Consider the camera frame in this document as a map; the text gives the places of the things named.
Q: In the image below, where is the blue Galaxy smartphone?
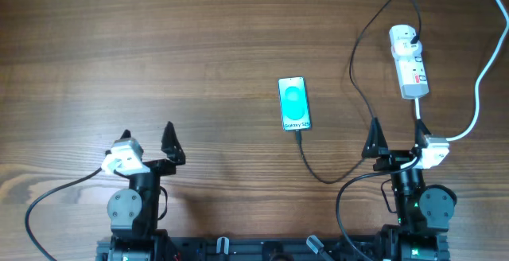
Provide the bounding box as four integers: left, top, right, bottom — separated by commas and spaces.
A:
278, 76, 311, 131

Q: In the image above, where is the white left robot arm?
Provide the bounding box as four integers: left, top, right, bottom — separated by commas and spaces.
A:
96, 123, 361, 261

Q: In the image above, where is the white power strip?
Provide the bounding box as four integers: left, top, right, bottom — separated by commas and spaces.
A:
389, 25, 429, 99

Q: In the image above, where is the black charger cable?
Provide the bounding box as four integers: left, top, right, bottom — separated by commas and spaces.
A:
293, 0, 423, 185

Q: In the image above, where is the white power strip cord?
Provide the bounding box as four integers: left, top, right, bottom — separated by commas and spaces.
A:
414, 0, 509, 142

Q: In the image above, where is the white charger adapter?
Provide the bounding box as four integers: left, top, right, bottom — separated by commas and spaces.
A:
391, 39, 422, 60

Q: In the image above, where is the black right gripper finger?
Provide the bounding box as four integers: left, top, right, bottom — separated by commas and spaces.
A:
414, 119, 431, 146
361, 117, 388, 158

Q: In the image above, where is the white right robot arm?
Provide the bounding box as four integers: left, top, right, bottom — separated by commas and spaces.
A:
363, 118, 457, 261

